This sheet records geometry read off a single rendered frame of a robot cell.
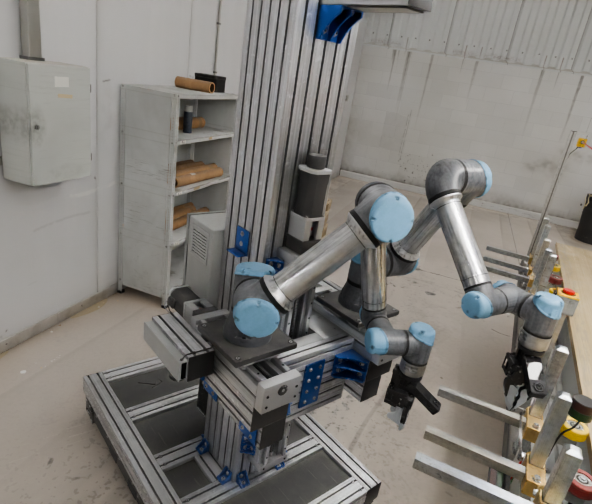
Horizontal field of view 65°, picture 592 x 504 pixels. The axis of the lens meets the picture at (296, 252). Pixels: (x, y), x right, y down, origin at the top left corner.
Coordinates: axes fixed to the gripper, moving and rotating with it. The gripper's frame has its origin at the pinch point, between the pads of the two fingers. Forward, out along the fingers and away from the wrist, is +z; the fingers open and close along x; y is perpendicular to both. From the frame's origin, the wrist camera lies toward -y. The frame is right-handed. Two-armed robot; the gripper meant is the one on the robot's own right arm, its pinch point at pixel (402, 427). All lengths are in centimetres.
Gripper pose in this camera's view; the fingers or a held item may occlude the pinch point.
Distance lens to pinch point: 159.3
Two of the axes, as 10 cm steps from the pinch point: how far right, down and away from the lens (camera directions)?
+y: -8.9, -2.8, 3.6
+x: -4.4, 2.7, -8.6
